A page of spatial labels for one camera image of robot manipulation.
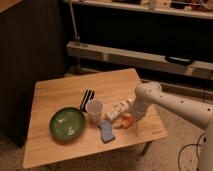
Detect white bottle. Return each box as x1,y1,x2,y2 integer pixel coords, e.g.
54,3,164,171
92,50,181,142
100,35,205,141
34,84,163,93
105,98,133,122

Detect blue sponge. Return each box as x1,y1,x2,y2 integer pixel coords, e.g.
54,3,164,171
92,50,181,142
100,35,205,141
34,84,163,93
98,121,115,143

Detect wooden table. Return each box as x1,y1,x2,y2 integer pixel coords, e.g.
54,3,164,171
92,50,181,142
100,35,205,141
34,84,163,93
22,68,169,170

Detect metal pole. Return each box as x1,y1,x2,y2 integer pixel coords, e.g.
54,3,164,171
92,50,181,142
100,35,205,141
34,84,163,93
68,0,80,46

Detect white metal rail beam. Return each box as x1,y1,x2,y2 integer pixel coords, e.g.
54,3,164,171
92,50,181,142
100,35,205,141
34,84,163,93
66,41,213,80

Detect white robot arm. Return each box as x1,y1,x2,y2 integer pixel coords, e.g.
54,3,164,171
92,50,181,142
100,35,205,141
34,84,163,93
130,82,213,171

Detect black white striped cloth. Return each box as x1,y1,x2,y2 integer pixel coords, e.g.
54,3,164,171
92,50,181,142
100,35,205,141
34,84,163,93
80,90,95,112

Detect black cable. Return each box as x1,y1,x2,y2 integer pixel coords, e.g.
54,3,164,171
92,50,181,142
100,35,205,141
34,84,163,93
177,132,207,171

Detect black handle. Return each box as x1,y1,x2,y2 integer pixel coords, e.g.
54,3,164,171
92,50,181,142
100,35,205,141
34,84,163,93
165,56,194,66

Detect upper shelf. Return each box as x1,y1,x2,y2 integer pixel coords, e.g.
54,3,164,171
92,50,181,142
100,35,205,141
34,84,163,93
63,0,213,20

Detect green ceramic bowl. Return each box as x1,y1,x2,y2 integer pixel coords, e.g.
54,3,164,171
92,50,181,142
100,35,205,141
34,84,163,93
49,107,85,141

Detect white ceramic cup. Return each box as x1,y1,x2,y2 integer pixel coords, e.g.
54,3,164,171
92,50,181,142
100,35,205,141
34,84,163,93
86,99,103,122

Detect orange pepper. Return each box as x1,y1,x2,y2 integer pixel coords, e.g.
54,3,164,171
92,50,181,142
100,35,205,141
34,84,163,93
114,116,134,129

